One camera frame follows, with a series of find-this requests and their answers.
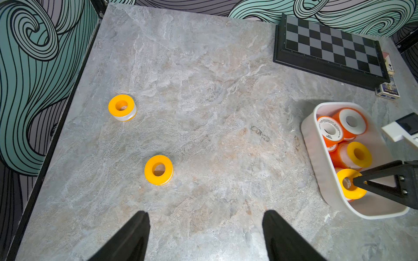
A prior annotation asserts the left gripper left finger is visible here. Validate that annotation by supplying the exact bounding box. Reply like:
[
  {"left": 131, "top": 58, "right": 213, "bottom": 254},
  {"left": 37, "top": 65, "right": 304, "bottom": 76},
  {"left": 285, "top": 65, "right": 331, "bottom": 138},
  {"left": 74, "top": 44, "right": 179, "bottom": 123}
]
[{"left": 90, "top": 211, "right": 150, "bottom": 261}]

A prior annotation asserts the yellow tape roll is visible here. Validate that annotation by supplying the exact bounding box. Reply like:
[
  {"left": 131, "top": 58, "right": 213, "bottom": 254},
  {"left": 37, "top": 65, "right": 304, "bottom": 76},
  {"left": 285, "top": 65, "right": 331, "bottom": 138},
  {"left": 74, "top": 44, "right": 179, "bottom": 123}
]
[
  {"left": 335, "top": 168, "right": 367, "bottom": 202},
  {"left": 144, "top": 155, "right": 174, "bottom": 186},
  {"left": 329, "top": 141, "right": 372, "bottom": 170}
]

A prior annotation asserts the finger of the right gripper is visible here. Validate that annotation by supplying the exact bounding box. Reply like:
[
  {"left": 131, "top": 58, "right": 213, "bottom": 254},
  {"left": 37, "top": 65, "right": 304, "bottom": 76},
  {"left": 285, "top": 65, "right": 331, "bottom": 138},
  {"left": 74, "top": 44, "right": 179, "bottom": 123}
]
[{"left": 352, "top": 160, "right": 418, "bottom": 209}]

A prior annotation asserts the white storage tray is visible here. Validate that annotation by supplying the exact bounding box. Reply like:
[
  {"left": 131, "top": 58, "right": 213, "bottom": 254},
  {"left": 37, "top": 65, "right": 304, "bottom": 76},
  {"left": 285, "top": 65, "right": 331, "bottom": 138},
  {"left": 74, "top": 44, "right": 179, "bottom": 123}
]
[{"left": 301, "top": 102, "right": 410, "bottom": 220}]

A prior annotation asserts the black grey chessboard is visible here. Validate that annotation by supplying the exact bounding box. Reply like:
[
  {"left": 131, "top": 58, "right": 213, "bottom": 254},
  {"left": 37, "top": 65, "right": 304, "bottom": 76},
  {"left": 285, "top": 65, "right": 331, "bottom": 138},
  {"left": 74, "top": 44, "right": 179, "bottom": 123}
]
[{"left": 273, "top": 14, "right": 390, "bottom": 91}]

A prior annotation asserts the orange tape roll front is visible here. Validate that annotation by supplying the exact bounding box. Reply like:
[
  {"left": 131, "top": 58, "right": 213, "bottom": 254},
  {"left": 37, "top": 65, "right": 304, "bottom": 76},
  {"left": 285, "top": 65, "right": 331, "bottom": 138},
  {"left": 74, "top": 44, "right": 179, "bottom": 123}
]
[{"left": 317, "top": 116, "right": 344, "bottom": 152}]

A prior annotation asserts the small colourful card box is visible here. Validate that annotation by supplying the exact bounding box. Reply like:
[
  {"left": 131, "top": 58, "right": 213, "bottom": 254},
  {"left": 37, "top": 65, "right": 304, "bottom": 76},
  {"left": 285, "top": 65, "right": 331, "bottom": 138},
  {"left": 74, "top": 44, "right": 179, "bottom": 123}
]
[{"left": 375, "top": 52, "right": 400, "bottom": 100}]

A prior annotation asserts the orange tape roll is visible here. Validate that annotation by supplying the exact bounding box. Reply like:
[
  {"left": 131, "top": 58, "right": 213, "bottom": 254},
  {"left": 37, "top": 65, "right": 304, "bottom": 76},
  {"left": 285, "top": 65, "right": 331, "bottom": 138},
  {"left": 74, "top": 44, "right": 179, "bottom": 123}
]
[
  {"left": 108, "top": 94, "right": 137, "bottom": 122},
  {"left": 317, "top": 116, "right": 344, "bottom": 152},
  {"left": 332, "top": 108, "right": 368, "bottom": 141}
]

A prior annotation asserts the yellow tape roll front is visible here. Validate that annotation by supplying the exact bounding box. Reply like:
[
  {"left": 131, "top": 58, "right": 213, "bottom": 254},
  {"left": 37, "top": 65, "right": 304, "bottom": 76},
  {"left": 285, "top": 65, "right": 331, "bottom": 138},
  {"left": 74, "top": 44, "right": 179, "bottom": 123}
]
[{"left": 335, "top": 168, "right": 367, "bottom": 202}]

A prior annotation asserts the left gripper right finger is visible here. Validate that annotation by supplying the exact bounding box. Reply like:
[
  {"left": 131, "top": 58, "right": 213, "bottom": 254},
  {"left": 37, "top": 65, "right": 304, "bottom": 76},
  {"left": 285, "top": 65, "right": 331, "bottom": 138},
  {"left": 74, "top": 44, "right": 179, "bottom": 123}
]
[{"left": 262, "top": 210, "right": 325, "bottom": 261}]

